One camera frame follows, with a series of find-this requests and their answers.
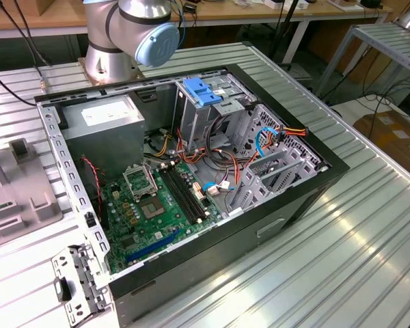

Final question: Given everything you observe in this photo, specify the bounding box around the grey metal disk bay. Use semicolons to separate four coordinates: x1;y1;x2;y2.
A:
230;103;330;219

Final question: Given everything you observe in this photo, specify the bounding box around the black RAM slot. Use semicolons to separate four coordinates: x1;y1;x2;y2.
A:
167;163;207;219
161;164;202;224
164;163;204;222
169;161;210;217

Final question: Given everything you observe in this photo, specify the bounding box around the grey optical drive cage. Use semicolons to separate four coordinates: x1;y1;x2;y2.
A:
172;73;257;154

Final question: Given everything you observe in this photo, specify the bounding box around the metal socket cover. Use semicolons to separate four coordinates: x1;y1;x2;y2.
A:
122;163;158;199

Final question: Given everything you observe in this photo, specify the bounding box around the green motherboard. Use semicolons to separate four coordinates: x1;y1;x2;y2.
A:
100;159;228;274

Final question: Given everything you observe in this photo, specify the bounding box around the CPU socket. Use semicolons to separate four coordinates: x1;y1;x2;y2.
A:
138;196;167;219

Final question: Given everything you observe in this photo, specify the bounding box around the blue plastic drive latch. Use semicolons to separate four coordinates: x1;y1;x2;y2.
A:
183;78;223;107

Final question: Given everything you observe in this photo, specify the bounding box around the blue expansion slot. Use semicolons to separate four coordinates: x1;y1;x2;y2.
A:
124;228;182;264

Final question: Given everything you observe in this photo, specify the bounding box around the black open PC case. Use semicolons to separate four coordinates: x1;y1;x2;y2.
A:
33;63;351;325

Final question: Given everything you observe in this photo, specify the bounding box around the grey power supply unit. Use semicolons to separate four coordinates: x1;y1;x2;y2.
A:
60;94;146;175

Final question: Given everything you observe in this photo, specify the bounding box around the black case fan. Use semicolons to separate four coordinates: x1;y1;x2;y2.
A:
79;154;105;209

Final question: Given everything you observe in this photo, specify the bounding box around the wooden desk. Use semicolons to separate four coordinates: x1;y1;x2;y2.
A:
0;0;394;40

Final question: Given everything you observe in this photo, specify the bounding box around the small white box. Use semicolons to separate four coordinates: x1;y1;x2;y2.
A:
263;0;310;11

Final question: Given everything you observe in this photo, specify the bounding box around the grey parts rack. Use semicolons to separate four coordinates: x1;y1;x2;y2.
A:
0;138;64;253

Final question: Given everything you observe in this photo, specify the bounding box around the large brown cardboard box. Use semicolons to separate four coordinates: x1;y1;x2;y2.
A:
353;109;410;175

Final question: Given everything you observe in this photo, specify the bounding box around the grey metal side table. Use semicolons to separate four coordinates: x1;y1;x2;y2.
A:
314;22;410;103

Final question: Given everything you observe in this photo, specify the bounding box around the small cardboard box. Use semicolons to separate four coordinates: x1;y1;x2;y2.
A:
37;0;86;17

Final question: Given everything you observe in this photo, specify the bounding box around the orange red wire bundle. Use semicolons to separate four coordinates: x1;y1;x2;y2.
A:
176;114;257;187

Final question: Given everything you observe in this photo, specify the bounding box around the blue wire white label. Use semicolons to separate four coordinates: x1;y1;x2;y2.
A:
202;182;237;196

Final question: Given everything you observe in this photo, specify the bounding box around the yellow black wire bundle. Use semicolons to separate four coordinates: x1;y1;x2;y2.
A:
146;128;174;159

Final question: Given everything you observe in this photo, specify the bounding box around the light blue flat wire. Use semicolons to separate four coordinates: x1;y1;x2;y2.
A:
254;125;282;161

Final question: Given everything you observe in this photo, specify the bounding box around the red black twisted wire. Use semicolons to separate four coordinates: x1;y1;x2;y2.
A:
80;155;107;206

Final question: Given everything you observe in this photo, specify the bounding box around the brown square base plate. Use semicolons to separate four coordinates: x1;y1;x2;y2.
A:
77;57;145;86

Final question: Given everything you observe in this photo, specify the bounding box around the black case switch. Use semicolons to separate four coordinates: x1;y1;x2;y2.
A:
83;210;98;228

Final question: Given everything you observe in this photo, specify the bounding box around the grey metal slot bracket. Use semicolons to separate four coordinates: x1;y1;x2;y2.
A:
51;243;113;325

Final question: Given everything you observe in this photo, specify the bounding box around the black cable metal plug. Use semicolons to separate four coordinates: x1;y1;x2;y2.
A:
0;63;52;107

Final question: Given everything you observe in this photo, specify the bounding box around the black bracket latch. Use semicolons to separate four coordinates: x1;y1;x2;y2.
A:
53;276;72;302

